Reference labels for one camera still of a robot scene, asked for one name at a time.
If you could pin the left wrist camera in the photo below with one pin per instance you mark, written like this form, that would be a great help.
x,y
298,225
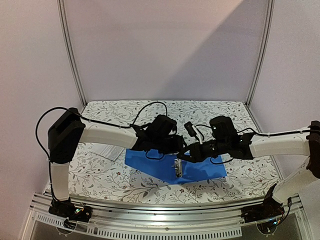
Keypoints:
x,y
161,126

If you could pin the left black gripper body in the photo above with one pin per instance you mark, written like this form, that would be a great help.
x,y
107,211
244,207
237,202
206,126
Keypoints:
x,y
176,144

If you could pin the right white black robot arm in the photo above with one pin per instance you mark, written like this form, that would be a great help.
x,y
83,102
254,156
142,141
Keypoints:
x,y
251,145

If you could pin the floral patterned table mat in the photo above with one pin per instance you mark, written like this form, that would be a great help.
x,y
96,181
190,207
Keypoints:
x,y
95,175

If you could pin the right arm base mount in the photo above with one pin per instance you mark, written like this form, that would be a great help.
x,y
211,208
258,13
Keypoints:
x,y
268,215

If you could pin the aluminium front rail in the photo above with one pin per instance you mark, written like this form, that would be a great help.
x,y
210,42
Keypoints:
x,y
142,214

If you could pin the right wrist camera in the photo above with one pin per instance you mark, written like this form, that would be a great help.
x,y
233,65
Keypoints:
x,y
222,128

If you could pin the perforated white cable tray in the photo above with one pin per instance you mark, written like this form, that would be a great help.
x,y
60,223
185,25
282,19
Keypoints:
x,y
52,228

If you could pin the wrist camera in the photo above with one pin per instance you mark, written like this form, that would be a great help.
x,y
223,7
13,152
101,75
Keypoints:
x,y
222,128
161,126

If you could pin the white printed paper sheets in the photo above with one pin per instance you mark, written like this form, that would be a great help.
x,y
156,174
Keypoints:
x,y
110,152

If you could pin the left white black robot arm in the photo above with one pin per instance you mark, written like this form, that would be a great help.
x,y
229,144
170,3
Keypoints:
x,y
72,128

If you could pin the blue folder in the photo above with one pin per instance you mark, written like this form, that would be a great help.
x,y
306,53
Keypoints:
x,y
160,167

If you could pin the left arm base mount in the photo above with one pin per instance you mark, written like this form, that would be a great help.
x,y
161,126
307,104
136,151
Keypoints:
x,y
72,212

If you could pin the chrome lever arch clip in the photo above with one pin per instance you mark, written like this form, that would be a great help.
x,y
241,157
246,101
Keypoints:
x,y
177,165

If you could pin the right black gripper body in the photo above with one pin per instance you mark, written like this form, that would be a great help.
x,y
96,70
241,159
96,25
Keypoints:
x,y
194,152

